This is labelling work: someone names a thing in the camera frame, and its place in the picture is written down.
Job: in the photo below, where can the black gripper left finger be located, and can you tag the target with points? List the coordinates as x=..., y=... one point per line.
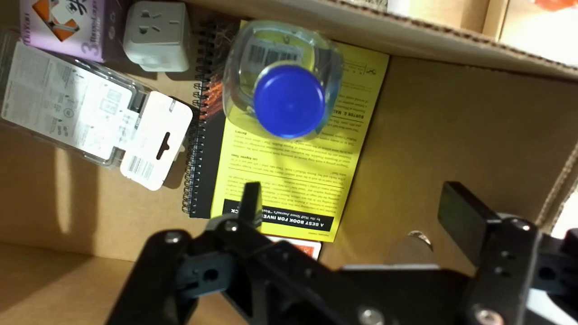
x=180, y=264

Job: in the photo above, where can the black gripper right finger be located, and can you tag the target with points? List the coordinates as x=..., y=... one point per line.
x=507, y=264

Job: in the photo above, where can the white power adapter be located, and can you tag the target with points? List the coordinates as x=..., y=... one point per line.
x=157, y=37

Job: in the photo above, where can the black spiral notebook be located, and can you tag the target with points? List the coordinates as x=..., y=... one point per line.
x=200, y=181

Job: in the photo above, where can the clear bottle red blue label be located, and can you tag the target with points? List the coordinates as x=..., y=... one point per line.
x=289, y=100

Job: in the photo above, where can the white blister pack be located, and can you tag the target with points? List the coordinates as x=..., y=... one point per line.
x=65, y=102

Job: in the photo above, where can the purple cardboard packet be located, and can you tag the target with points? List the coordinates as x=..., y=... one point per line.
x=72, y=28

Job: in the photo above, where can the red white small card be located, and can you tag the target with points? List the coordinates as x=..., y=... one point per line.
x=300, y=248

